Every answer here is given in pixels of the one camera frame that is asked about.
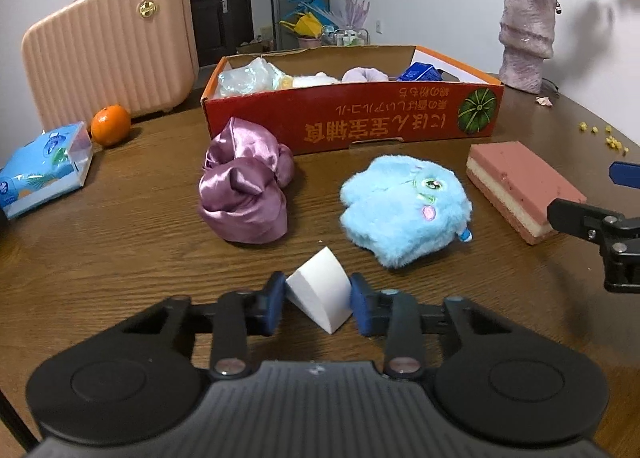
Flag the orange fruit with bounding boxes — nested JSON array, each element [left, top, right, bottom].
[[90, 104, 131, 147]]

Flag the yellow bag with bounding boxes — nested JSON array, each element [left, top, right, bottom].
[[279, 12, 323, 39]]

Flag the yellow white alpaca plush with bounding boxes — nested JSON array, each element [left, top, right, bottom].
[[277, 72, 340, 90]]

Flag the red cardboard pumpkin box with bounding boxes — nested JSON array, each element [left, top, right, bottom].
[[201, 46, 504, 154]]

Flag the light blue furry plush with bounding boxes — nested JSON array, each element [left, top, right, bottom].
[[340, 155, 473, 269]]

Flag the lilac fuzzy cloth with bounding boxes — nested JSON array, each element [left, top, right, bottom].
[[342, 67, 390, 84]]

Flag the purple ceramic vase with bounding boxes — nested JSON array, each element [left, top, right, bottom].
[[498, 0, 556, 94]]

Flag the pink beige sponge block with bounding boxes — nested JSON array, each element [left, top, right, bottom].
[[466, 141, 587, 245]]

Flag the yellow crumbs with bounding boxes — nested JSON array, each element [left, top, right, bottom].
[[578, 121, 629, 157]]

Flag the pink ribbed suitcase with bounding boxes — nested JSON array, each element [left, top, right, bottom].
[[21, 0, 198, 130]]

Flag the blue handkerchief tissue pack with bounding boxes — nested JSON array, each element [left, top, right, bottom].
[[397, 62, 442, 81]]

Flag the fallen rose petal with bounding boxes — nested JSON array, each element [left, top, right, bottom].
[[535, 96, 553, 107]]

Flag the clear plastic bag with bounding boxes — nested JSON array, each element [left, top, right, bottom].
[[214, 58, 291, 98]]

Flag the white foam wedge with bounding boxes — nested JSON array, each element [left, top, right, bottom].
[[286, 247, 352, 335]]

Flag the pink satin cloth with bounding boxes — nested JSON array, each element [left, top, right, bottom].
[[198, 117, 295, 245]]

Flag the wire trolley with bottles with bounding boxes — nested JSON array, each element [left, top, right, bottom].
[[320, 25, 370, 47]]

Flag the cardboard box on floor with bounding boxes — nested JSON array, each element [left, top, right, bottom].
[[236, 38, 273, 55]]

